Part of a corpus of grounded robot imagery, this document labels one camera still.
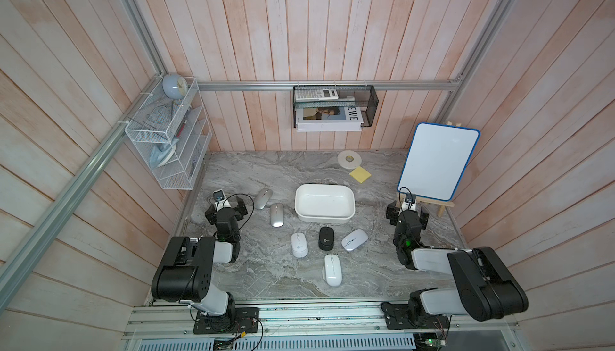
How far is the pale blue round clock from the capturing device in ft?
2.67

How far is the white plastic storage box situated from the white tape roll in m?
0.14

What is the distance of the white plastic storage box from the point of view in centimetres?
95

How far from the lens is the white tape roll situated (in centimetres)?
117
